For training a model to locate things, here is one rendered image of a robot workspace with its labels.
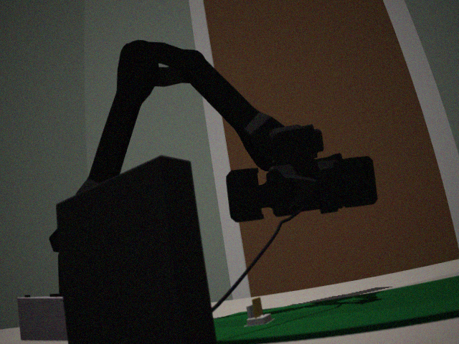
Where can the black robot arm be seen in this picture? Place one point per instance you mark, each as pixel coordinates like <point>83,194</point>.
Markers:
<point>268,142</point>

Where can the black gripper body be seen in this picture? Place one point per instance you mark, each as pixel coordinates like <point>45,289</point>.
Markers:
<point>244,193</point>

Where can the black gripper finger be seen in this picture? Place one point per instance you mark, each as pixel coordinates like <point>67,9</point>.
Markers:
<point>300,190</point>
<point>330,164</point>

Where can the green circuit board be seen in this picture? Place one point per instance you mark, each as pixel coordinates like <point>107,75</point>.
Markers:
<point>394,308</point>

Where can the black cable with plug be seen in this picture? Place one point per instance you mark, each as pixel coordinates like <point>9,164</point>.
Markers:
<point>330,197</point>

